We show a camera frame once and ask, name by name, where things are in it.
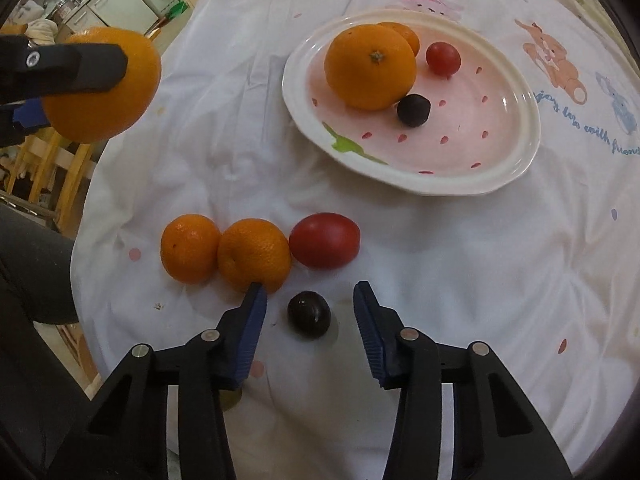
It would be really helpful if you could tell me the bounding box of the white cartoon animal blanket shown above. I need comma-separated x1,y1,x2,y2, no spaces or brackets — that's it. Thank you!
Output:
72,0,640,480

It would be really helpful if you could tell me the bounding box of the large orange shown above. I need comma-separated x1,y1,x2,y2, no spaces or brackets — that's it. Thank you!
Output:
42,27,162,144
324,24,418,112

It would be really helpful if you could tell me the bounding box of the pink strawberry pattern plate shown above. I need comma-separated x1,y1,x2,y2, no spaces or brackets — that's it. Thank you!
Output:
281,8,542,197

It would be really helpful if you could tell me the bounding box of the red cherry tomato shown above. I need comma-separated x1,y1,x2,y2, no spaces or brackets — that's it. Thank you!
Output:
288,212,361,269
426,41,462,77

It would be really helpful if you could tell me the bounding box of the yellow wooden chair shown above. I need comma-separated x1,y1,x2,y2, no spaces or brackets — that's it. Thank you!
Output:
5,127,98,233

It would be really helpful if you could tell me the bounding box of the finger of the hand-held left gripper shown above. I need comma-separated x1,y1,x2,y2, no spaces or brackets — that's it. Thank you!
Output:
0,35,129,106
0,98,51,148

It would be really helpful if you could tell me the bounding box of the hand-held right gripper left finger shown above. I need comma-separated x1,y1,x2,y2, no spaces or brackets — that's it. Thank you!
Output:
47,281,268,480

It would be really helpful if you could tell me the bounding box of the dark purple grape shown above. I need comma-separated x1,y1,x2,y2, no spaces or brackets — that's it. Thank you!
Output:
397,94,432,128
287,290,332,339

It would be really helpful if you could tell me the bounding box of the small mandarin orange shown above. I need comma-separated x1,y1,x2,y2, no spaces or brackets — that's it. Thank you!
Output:
217,218,292,295
160,213,222,285
376,21,421,58

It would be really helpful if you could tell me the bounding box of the beige hanging clothing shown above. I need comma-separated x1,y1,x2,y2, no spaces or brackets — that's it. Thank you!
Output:
10,2,58,43

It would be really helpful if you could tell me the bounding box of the white base cabinet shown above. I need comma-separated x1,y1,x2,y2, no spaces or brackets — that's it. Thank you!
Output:
85,0,166,36

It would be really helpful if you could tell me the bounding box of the metal kettle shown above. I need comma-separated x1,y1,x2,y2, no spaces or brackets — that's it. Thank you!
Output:
50,0,83,23

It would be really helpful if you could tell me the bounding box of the person's grey trouser leg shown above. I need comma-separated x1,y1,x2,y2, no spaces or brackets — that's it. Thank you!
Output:
0,204,83,326

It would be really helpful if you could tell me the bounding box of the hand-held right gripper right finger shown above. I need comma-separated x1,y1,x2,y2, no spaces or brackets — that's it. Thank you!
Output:
353,281,573,480

